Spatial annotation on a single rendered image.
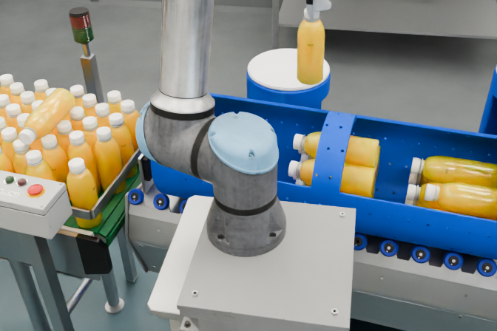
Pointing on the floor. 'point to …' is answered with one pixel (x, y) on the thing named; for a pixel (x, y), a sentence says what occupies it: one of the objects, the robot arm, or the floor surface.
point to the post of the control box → (48, 281)
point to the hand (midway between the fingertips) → (311, 12)
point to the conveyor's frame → (95, 267)
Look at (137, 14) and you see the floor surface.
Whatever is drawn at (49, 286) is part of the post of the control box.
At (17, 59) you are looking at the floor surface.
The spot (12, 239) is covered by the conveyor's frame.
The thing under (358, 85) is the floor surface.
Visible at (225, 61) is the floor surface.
